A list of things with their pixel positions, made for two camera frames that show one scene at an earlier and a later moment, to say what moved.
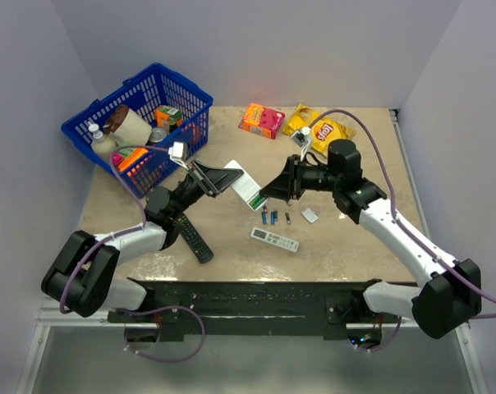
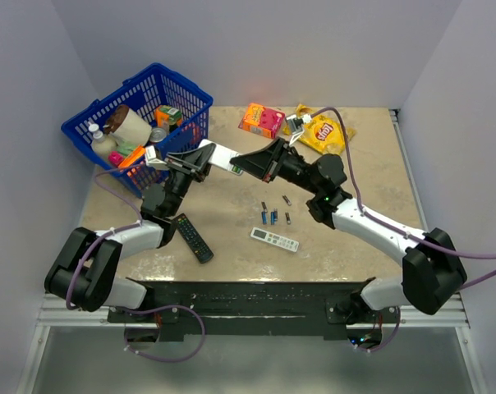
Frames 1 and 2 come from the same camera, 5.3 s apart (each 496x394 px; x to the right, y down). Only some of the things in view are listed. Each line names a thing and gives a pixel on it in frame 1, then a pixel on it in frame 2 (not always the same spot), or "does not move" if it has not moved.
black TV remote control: x=200 y=249 does not move
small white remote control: x=247 y=188 to x=222 y=156
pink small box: x=117 y=158 does not move
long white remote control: x=273 y=239 does not move
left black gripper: x=212 y=180 to x=194 y=164
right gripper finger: x=281 y=186 to x=258 y=161
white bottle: x=101 y=144 does not move
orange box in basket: x=136 y=153 does not move
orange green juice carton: x=166 y=116 does not move
